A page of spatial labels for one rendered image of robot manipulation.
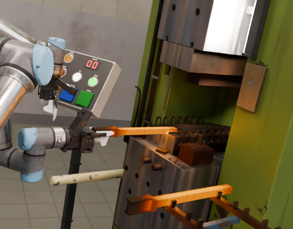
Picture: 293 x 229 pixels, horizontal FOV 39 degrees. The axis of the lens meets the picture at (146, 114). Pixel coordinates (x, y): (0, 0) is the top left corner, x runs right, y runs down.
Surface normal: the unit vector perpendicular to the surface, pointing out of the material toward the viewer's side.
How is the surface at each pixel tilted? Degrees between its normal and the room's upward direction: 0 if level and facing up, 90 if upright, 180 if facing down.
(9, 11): 90
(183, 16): 90
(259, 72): 90
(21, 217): 0
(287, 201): 90
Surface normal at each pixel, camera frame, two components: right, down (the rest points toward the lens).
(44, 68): 0.97, 0.14
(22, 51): -0.06, -0.58
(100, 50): 0.35, 0.30
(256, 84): -0.79, 0.00
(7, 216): 0.18, -0.95
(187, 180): 0.58, 0.31
